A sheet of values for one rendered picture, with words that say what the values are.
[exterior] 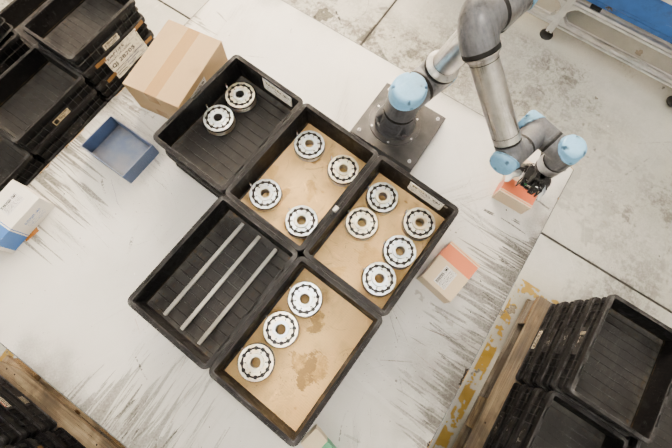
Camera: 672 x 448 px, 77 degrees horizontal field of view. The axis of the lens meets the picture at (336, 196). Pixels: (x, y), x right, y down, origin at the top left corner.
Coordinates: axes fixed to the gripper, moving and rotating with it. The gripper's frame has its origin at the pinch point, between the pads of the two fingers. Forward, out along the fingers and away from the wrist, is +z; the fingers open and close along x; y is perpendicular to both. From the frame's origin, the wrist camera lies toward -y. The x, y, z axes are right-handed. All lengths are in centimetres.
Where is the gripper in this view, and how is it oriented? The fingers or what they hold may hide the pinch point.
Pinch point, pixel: (521, 183)
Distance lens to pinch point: 164.6
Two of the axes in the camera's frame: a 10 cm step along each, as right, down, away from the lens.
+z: -0.3, 3.1, 9.5
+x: 8.4, 5.2, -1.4
